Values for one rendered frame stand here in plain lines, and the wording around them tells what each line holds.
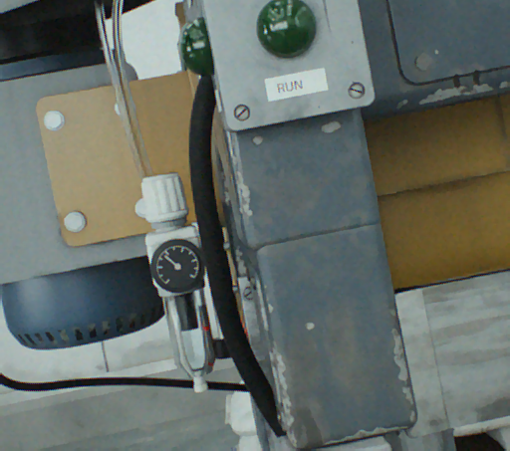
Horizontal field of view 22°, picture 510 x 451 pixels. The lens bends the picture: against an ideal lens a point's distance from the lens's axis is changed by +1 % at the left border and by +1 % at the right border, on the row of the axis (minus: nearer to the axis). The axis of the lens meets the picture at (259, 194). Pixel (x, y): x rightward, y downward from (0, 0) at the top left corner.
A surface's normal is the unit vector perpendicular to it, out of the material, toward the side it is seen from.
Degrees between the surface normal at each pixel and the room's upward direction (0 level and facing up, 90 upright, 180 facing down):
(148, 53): 90
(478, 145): 90
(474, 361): 90
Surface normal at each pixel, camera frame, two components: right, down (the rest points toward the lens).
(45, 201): 0.07, 0.04
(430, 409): 0.33, -0.01
